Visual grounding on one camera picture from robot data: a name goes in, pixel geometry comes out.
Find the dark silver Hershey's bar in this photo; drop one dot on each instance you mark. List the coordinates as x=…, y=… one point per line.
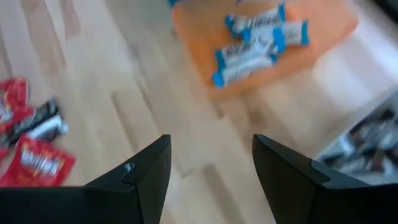
x=49, y=127
x=37, y=116
x=373, y=133
x=354, y=165

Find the white plastic bin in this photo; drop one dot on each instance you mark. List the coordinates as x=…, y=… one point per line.
x=342, y=68

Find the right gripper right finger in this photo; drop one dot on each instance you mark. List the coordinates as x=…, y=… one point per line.
x=295, y=193

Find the orange plastic bin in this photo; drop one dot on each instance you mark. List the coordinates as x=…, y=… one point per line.
x=199, y=46

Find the red Skittles bag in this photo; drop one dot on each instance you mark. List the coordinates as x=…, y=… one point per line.
x=37, y=165
x=14, y=93

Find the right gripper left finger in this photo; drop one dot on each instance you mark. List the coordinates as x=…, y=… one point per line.
x=146, y=186

